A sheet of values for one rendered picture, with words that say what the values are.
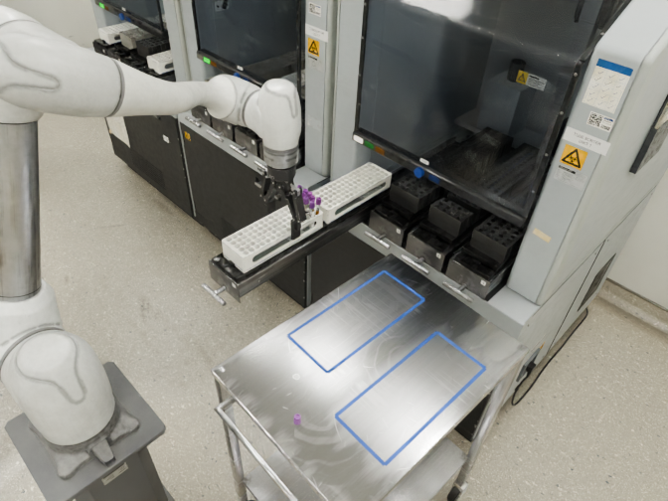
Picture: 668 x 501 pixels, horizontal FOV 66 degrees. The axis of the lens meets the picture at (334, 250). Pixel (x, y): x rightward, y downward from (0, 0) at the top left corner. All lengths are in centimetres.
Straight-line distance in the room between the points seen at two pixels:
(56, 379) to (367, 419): 61
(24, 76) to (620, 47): 105
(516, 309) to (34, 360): 117
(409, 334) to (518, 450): 99
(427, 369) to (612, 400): 134
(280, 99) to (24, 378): 77
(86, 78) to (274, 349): 68
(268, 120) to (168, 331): 135
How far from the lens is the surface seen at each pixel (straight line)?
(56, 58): 90
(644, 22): 128
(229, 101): 132
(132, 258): 278
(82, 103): 92
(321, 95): 176
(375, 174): 171
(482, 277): 148
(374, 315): 130
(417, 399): 117
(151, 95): 100
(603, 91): 125
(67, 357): 112
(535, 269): 150
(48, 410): 116
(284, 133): 127
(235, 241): 143
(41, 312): 125
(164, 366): 228
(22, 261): 120
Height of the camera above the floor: 179
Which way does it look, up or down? 42 degrees down
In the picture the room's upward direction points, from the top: 3 degrees clockwise
